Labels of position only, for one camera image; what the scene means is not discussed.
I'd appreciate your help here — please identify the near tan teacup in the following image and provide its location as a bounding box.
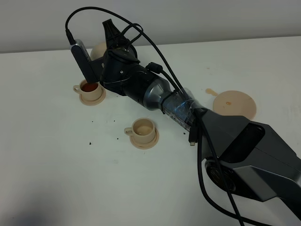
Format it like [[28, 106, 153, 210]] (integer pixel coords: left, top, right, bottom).
[[124, 118, 156, 144]]

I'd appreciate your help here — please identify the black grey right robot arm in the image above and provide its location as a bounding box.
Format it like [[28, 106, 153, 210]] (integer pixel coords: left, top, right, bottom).
[[100, 20, 301, 215]]

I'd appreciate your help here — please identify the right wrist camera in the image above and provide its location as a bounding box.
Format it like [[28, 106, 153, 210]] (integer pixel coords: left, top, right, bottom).
[[71, 40, 104, 83]]

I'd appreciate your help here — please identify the tan teacup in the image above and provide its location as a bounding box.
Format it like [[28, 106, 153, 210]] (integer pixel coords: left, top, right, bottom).
[[73, 80, 103, 101], [124, 118, 156, 144]]

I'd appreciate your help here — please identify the near tan cup saucer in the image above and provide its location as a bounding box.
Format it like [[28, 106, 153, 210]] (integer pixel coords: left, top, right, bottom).
[[129, 129, 159, 150]]

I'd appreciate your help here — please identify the tan cup saucer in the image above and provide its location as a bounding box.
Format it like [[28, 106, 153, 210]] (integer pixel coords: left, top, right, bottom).
[[129, 129, 159, 150], [79, 87, 106, 106]]

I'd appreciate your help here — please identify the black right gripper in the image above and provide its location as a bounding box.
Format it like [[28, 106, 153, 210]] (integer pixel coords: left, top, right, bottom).
[[100, 19, 155, 104]]

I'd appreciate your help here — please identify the black right camera cable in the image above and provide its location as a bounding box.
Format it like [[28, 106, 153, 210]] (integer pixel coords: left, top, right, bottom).
[[64, 6, 301, 226]]

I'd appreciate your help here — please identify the tan ceramic teapot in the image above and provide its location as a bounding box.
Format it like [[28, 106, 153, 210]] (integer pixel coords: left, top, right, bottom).
[[90, 42, 107, 61]]

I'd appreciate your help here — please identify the far tan teacup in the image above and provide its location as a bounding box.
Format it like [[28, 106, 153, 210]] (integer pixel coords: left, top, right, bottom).
[[73, 80, 103, 101]]

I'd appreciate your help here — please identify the far tan cup saucer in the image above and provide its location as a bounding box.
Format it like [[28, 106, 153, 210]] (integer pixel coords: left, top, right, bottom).
[[79, 87, 106, 106]]

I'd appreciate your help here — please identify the tan teapot saucer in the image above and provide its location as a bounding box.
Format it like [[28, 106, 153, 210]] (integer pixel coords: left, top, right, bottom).
[[213, 90, 257, 120]]

